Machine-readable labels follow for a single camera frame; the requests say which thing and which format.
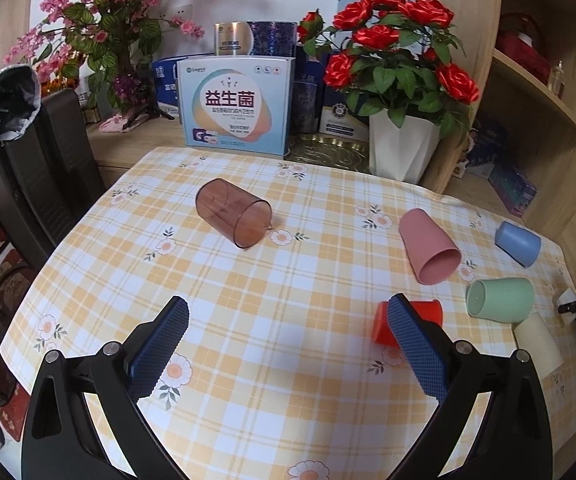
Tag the white grey jacket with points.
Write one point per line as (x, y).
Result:
(20, 100)

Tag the small perfume bottle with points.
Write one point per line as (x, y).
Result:
(557, 80)

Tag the black chair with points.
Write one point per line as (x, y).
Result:
(48, 179)

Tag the white faceted flower pot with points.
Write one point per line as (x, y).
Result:
(401, 154)

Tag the gold patterned tray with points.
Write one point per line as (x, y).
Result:
(328, 151)

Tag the beige plastic cup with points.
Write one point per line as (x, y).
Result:
(533, 336)

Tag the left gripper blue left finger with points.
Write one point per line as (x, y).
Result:
(150, 346)

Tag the red rose bouquet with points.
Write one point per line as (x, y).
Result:
(394, 56)

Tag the pink cherry blossom plant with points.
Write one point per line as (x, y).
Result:
(113, 38)

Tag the silver tin box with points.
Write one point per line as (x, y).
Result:
(233, 38)

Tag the red plastic cup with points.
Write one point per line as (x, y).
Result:
(427, 310)

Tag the green plastic cup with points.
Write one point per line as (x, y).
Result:
(505, 300)

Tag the white blue probiotics box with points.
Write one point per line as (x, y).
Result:
(239, 103)

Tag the dark blue patterned box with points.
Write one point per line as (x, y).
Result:
(270, 38)

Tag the pink plastic cup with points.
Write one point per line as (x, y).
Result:
(432, 254)

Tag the dark blue gift box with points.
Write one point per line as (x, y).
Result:
(489, 139)

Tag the wooden shelf unit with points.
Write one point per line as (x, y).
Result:
(541, 123)

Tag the red gift basket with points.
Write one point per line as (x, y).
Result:
(518, 37)

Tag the transparent brown cup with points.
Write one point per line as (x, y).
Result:
(240, 216)

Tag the blue white tissue box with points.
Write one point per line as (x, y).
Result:
(165, 84)

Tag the yellow plaid floral tablecloth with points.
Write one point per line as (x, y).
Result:
(277, 376)

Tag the white navy emblem box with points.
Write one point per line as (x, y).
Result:
(337, 119)

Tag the blue plastic cup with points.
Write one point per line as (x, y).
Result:
(522, 245)

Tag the small purple box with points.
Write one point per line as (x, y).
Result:
(514, 189)

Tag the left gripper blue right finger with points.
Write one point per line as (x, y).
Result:
(422, 352)

